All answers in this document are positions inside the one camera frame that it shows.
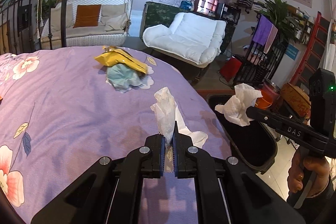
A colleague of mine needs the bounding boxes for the green potted plant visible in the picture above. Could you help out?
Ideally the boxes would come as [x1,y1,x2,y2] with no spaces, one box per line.
[256,0,299,41]

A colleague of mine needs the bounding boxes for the white wicker swing sofa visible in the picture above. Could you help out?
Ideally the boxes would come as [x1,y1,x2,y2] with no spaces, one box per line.
[41,0,131,50]

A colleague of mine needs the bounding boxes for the red ladder shelf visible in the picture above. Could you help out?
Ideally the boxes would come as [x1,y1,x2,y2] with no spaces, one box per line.
[290,12,330,87]

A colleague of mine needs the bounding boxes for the brown square cushion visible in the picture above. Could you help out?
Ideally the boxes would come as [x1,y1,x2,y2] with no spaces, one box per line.
[73,5,101,28]

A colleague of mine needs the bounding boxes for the white tissue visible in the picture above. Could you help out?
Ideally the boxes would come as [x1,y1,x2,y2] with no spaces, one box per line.
[150,87,208,148]

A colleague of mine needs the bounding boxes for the white cushioned rocking chair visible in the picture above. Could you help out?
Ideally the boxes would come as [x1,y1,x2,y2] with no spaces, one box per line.
[142,12,227,68]

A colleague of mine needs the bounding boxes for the light blue tissue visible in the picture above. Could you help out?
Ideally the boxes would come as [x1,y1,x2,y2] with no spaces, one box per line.
[106,64,142,93]

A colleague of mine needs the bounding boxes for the purple towel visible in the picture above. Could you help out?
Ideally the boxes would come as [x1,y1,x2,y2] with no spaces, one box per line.
[252,15,273,46]

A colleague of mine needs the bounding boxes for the black metal towel rack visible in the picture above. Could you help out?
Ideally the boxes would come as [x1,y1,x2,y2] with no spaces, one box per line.
[233,29,289,87]

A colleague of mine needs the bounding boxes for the right hand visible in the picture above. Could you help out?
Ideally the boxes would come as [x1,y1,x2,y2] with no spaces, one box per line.
[287,147,332,197]

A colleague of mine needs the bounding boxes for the yellow plastic wrapper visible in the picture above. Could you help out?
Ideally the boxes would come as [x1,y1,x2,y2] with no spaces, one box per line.
[94,46,148,75]

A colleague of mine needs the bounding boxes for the orange patterned stool cushion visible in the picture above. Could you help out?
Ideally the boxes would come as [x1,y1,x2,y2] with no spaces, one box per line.
[280,83,311,118]

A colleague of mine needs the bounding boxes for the red box on floor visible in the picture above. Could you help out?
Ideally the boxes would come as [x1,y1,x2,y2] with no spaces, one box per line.
[219,55,242,82]

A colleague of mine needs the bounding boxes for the black metal bed frame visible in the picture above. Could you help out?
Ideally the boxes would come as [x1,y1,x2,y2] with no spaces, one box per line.
[1,0,68,55]

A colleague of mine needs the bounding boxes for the orange plastic bucket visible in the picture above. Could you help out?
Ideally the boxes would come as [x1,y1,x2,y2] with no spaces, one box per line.
[255,93,273,110]

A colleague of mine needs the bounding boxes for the pink towel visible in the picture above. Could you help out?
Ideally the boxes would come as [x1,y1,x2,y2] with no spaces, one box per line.
[263,26,278,54]

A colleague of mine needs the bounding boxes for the purple floral bed quilt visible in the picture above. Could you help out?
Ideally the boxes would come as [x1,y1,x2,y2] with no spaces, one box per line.
[1,46,231,223]

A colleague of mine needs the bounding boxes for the white paper towel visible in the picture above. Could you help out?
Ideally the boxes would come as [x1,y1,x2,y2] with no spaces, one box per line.
[215,84,263,127]

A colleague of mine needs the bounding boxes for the dark brown trash bin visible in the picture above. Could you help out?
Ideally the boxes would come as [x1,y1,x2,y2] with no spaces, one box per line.
[205,93,279,175]

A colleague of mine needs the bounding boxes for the pink plastic bucket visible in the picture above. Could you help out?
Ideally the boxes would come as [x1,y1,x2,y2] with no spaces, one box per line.
[262,79,280,100]

